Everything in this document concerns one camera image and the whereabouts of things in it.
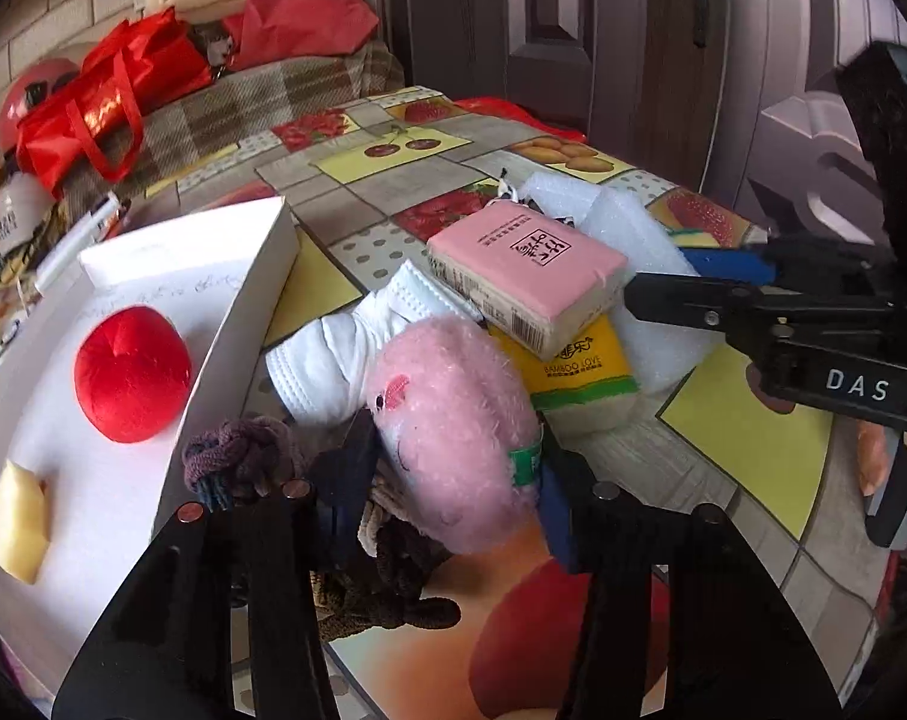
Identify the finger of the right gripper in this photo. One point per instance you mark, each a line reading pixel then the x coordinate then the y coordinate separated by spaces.
pixel 730 264

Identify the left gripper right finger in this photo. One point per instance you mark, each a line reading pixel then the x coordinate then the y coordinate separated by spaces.
pixel 683 589

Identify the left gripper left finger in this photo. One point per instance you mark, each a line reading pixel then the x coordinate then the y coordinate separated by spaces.
pixel 163 646

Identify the white foam block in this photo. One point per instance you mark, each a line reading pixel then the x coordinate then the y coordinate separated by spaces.
pixel 660 355

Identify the pink tissue pack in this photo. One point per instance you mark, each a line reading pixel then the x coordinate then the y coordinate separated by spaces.
pixel 540 281

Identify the purple blue knitted scrunchie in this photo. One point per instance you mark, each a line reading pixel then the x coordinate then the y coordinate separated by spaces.
pixel 241 461

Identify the red plush ball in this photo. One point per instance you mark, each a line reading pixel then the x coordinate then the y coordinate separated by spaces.
pixel 132 375

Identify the pink fluffy plush toy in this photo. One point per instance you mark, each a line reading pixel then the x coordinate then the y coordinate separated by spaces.
pixel 459 429

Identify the black white patterned cloth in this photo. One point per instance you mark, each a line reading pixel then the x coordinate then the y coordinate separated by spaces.
pixel 507 192

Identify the fruit pattern tablecloth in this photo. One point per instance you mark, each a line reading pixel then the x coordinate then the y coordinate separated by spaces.
pixel 666 448

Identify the pale yellow sponge piece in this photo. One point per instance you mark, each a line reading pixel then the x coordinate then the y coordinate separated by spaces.
pixel 24 523

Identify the red plastic bag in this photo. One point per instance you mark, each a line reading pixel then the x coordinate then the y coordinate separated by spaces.
pixel 498 107

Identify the white cardboard tray box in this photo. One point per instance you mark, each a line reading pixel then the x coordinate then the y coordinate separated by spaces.
pixel 216 276

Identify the white rectangular device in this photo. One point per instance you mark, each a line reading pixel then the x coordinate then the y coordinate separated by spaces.
pixel 93 227

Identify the white helmet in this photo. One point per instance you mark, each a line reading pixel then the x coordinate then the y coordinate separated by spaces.
pixel 24 201

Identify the dark red fabric bag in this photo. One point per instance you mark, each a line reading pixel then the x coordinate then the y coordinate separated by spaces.
pixel 270 30

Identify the plaid covered bench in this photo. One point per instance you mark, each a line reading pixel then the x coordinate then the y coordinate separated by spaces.
pixel 248 102

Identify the red helmet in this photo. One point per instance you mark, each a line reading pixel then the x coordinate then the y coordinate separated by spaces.
pixel 33 86

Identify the shiny red tote bag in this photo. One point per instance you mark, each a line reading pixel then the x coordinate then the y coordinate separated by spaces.
pixel 99 116

